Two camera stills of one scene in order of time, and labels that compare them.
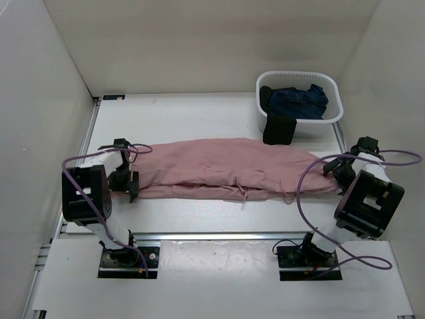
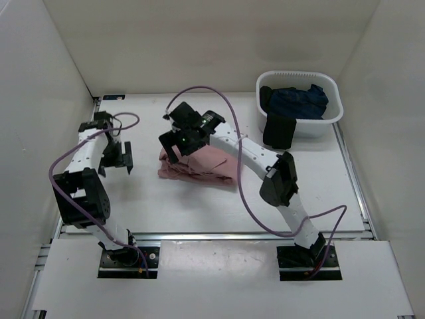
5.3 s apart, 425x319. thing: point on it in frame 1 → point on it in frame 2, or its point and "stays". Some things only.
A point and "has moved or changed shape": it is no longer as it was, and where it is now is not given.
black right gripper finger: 344,187 → 184,149
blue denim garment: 299,104 stays
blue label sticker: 113,97 stays
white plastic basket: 305,127 stays
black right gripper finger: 329,167 → 168,140
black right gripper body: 344,174 → 187,139
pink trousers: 241,169 has moved or changed shape
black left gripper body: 119,179 → 112,155
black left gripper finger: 134,186 → 127,157
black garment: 278,129 stays
